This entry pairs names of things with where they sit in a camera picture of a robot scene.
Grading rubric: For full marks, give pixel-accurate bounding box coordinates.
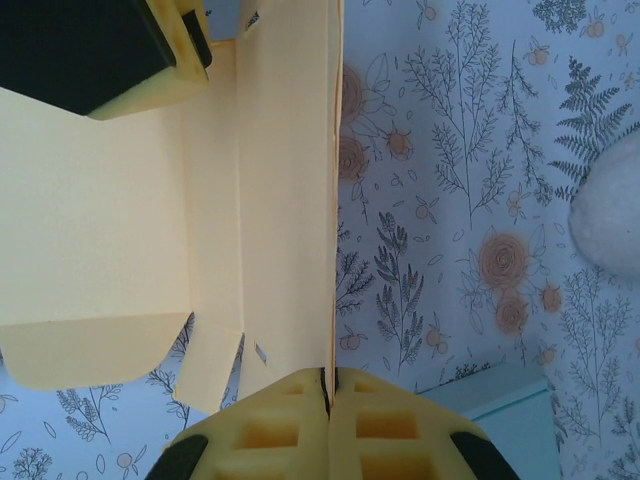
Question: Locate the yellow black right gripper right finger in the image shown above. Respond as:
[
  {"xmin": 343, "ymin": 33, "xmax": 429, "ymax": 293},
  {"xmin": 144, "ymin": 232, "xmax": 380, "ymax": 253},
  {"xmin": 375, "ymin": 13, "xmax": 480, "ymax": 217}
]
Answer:
[{"xmin": 329, "ymin": 368, "xmax": 519, "ymax": 480}]

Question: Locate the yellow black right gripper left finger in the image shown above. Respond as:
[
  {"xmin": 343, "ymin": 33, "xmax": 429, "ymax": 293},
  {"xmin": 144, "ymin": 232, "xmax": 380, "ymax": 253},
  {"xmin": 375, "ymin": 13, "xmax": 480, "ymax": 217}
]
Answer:
[{"xmin": 149, "ymin": 368, "xmax": 331, "ymax": 480}]

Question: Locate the light blue paper box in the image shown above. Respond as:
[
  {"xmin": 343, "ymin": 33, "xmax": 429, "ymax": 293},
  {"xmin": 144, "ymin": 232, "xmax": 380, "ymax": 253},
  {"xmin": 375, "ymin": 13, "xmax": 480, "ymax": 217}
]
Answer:
[{"xmin": 414, "ymin": 363, "xmax": 559, "ymax": 480}]

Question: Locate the yellow paper box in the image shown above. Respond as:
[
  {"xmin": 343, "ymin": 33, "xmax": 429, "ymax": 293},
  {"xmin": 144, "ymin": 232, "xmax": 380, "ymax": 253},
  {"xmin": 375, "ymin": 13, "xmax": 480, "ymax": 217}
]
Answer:
[{"xmin": 0, "ymin": 0, "xmax": 346, "ymax": 416}]

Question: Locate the floral table cover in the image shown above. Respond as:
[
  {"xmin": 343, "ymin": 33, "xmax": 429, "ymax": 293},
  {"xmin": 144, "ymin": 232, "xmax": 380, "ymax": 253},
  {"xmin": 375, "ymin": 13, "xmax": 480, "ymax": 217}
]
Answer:
[{"xmin": 0, "ymin": 0, "xmax": 640, "ymax": 480}]

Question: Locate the white plush bear toy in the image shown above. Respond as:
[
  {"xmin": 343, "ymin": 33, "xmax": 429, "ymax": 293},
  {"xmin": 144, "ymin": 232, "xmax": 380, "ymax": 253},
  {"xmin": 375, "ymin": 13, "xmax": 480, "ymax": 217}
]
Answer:
[{"xmin": 567, "ymin": 139, "xmax": 640, "ymax": 279}]

